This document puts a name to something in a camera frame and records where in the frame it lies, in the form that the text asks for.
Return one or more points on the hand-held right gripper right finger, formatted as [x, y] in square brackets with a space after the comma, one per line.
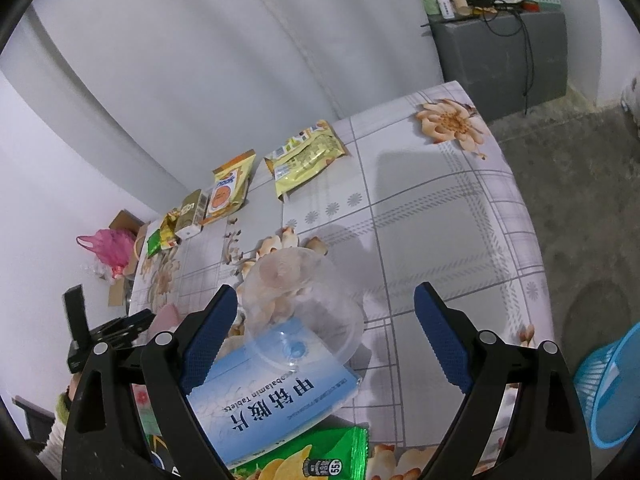
[442, 345]

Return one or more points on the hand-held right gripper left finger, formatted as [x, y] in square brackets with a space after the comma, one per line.
[210, 345]

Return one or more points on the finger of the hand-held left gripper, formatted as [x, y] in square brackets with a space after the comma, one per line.
[75, 312]
[127, 325]

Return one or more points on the clear plastic cup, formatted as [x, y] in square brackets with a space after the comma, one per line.
[310, 300]

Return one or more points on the blue plastic trash basket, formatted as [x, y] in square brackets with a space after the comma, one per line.
[615, 400]

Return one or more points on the person's left forearm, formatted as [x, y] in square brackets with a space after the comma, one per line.
[56, 430]

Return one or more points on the pink plastic bag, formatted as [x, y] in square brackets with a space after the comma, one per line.
[107, 249]

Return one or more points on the dark wooden furniture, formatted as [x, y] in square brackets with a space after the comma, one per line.
[31, 417]

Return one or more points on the small green packet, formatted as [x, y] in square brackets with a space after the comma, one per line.
[154, 242]

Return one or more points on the blue white medicine box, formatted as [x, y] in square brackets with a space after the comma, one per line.
[270, 410]

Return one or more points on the cardboard box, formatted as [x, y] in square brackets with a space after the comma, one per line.
[125, 222]

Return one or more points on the small gold packet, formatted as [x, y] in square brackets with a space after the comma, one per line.
[171, 227]

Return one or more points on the small white box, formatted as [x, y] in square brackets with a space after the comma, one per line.
[189, 233]

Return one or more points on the floral tablecloth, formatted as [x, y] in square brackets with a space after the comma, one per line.
[425, 220]

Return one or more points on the olive green box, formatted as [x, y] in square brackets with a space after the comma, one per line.
[192, 207]

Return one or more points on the orange snack packet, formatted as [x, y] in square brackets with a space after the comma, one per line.
[229, 192]

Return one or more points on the green chips packet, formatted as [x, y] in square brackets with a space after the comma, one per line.
[325, 455]

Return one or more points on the yellow snack packet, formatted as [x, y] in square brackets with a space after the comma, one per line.
[305, 160]

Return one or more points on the grey cabinet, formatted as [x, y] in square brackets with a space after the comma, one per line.
[480, 65]

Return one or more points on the white bottle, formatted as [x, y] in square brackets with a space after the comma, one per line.
[444, 4]

